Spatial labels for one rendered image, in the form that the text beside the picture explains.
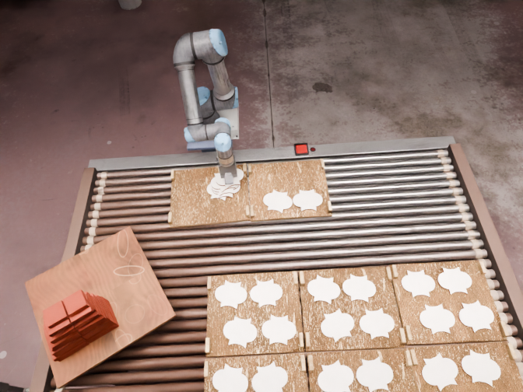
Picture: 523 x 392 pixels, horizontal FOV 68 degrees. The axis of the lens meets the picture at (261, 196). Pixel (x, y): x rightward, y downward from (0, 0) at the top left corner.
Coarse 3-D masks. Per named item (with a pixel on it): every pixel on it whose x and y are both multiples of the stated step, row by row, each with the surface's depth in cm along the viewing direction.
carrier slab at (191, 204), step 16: (176, 176) 209; (192, 176) 209; (208, 176) 208; (176, 192) 204; (192, 192) 203; (240, 192) 202; (176, 208) 198; (192, 208) 198; (208, 208) 197; (224, 208) 197; (240, 208) 197; (176, 224) 194; (192, 224) 193; (208, 224) 194
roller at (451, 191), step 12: (384, 192) 200; (396, 192) 199; (408, 192) 199; (420, 192) 199; (432, 192) 198; (444, 192) 198; (456, 192) 198; (96, 216) 201; (108, 216) 201; (120, 216) 202
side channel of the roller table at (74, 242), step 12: (84, 168) 214; (84, 180) 209; (84, 192) 205; (84, 204) 201; (72, 216) 197; (84, 216) 198; (72, 228) 193; (84, 228) 197; (72, 240) 190; (72, 252) 186; (48, 360) 160; (36, 372) 158; (48, 372) 158; (36, 384) 156; (48, 384) 158
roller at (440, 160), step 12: (336, 168) 210; (348, 168) 210; (360, 168) 210; (372, 168) 210; (384, 168) 210; (96, 180) 212; (108, 180) 212; (120, 180) 212; (132, 180) 211; (144, 180) 211; (156, 180) 211; (168, 180) 211
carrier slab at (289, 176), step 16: (256, 176) 207; (272, 176) 206; (288, 176) 206; (304, 176) 206; (320, 176) 205; (256, 192) 201; (288, 192) 200; (320, 192) 200; (256, 208) 196; (320, 208) 194
